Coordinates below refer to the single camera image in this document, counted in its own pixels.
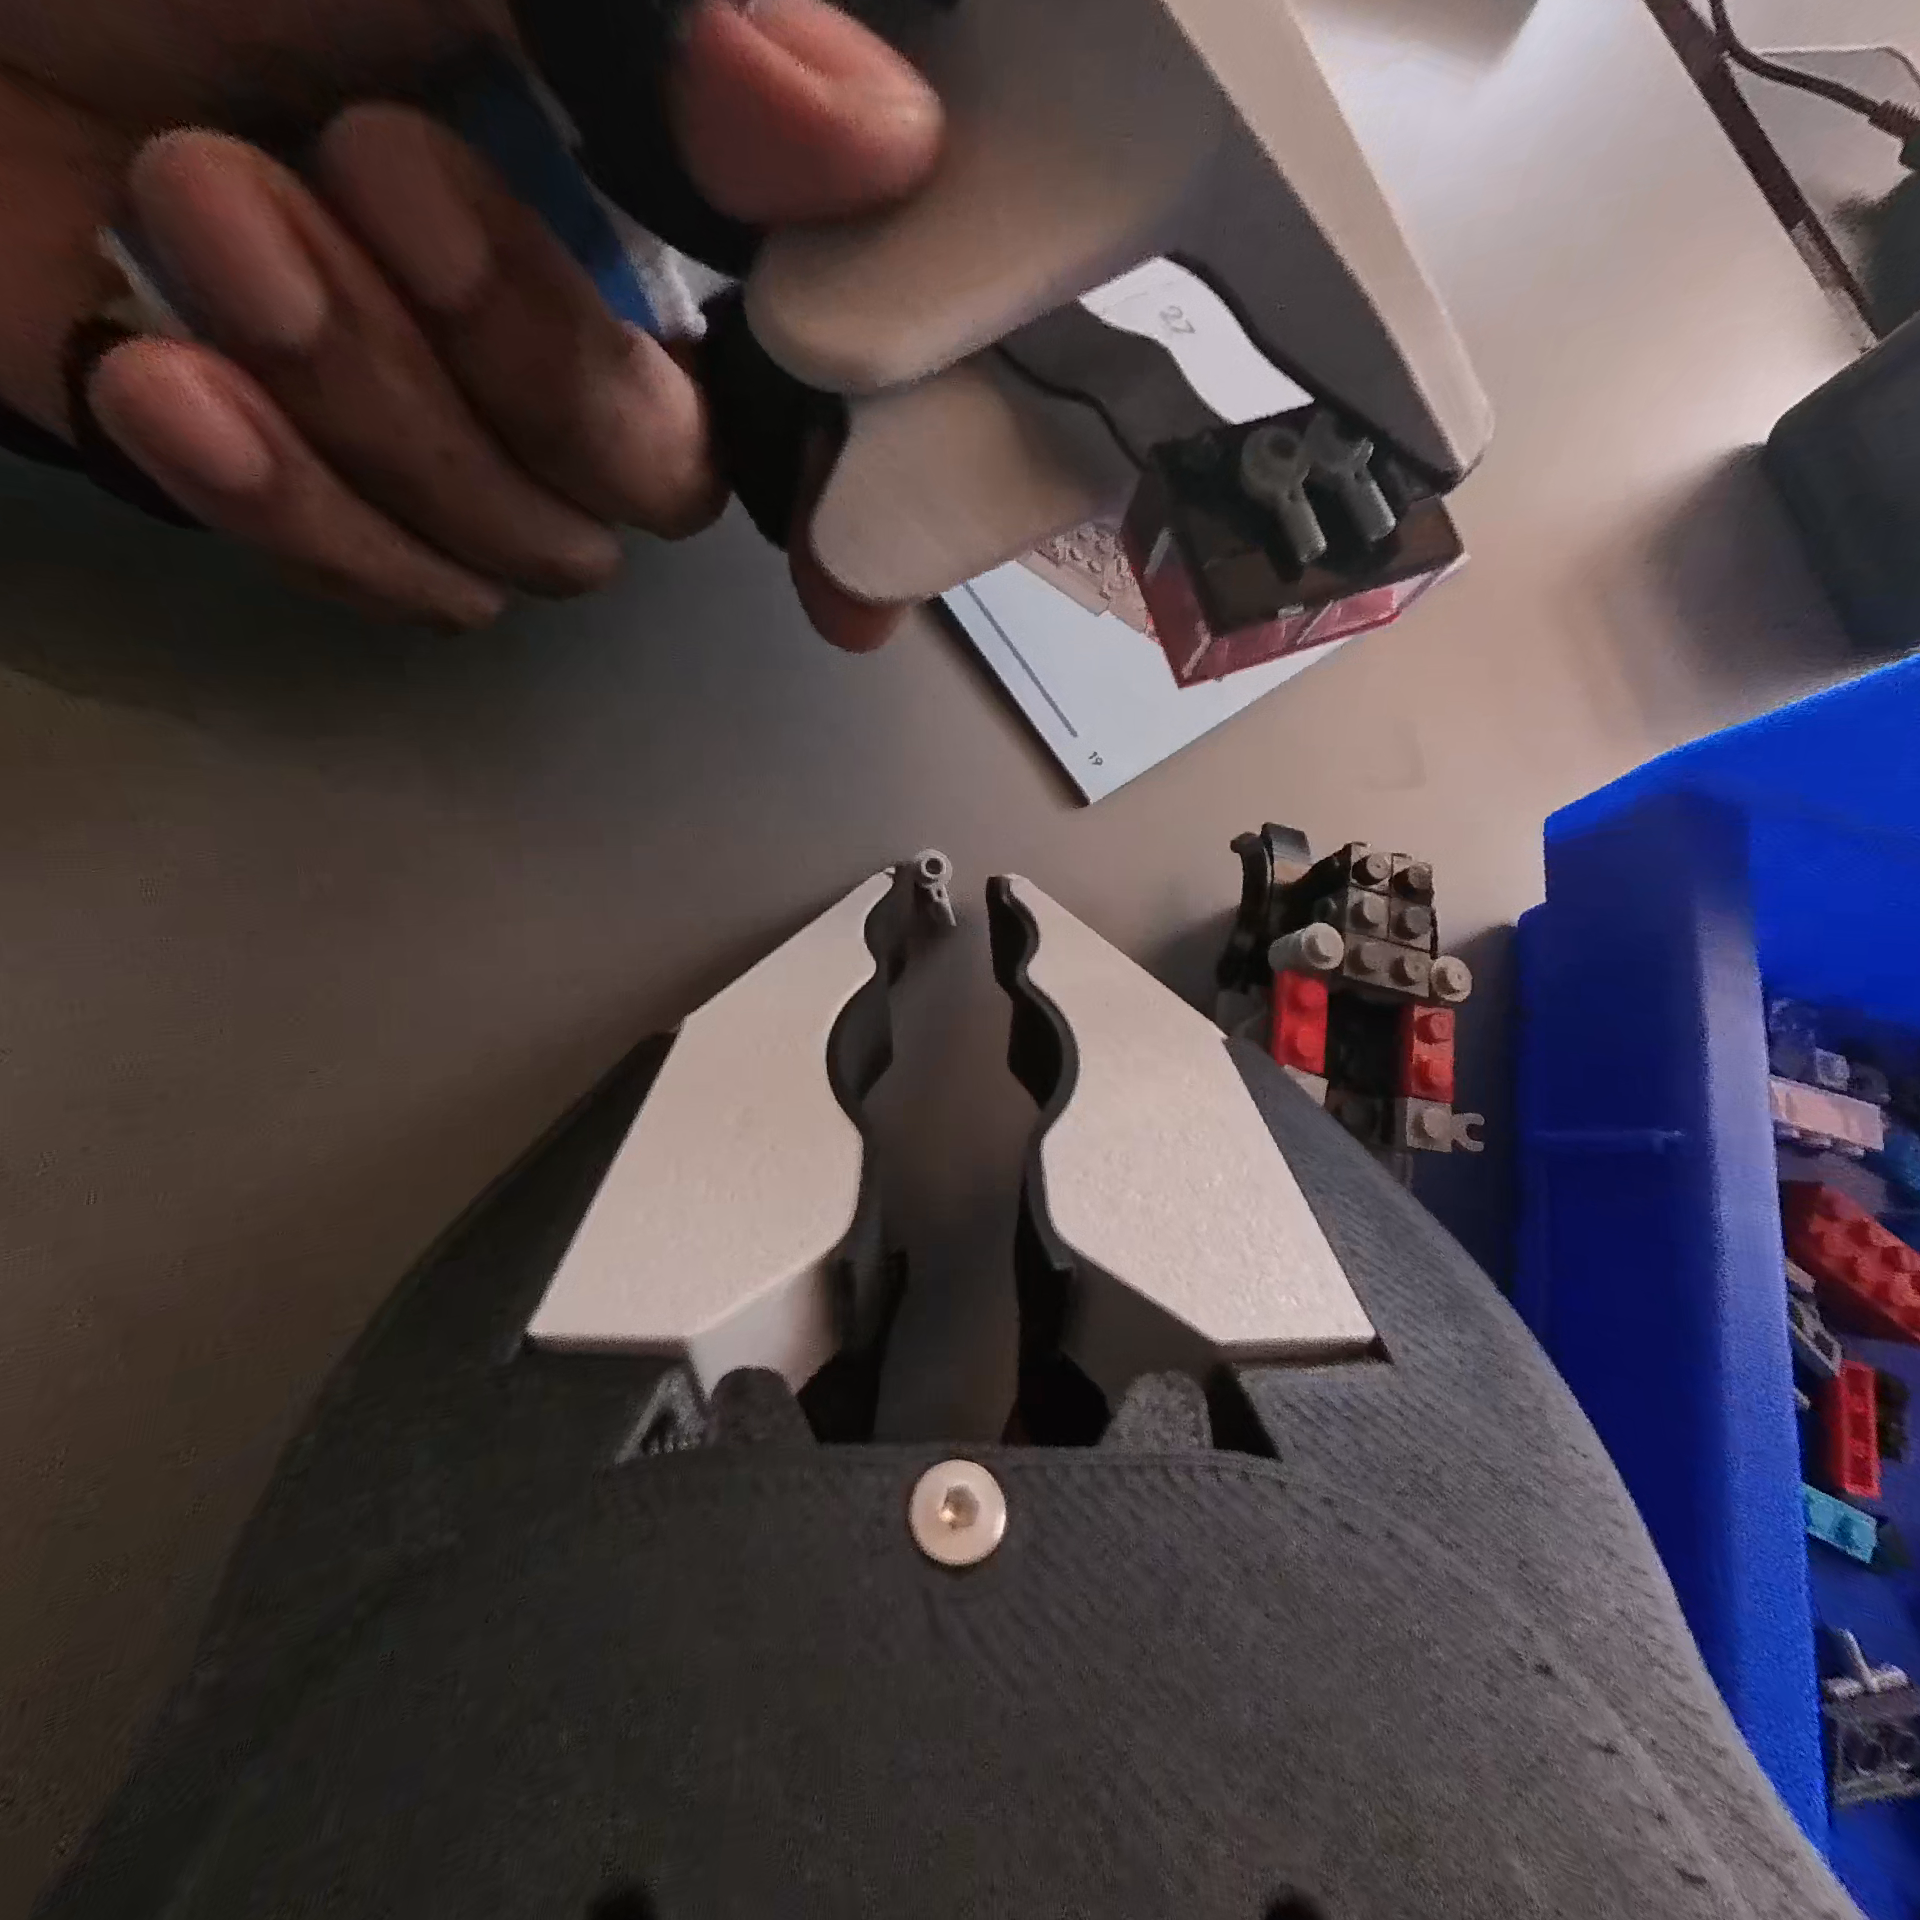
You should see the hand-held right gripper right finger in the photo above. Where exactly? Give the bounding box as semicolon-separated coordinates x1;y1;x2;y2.
984;872;1385;1366

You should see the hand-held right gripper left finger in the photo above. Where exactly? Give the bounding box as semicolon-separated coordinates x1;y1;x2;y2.
527;861;945;1365

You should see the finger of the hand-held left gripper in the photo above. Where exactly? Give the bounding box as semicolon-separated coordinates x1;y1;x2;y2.
914;0;1498;488
914;344;1203;594

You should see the small black red brick block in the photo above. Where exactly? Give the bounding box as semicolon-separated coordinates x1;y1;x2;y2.
1124;407;1471;692

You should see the grey black brick spaceship model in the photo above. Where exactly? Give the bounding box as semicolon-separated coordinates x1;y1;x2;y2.
1218;820;1490;1160

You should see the person's left hand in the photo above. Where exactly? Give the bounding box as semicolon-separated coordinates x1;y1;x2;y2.
0;0;952;653

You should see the brick building instruction booklet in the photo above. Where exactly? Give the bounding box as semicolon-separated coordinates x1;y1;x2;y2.
937;250;1474;806

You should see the blue plastic bin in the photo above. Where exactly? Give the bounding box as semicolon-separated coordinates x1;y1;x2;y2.
1504;647;1920;1920

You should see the black device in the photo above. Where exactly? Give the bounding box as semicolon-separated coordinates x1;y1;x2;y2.
1759;335;1920;649

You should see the pile of loose toy bricks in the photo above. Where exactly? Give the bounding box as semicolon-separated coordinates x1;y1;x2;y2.
1759;990;1920;1816

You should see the black desk cable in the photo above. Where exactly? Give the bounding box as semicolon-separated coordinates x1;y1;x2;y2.
1640;0;1920;359

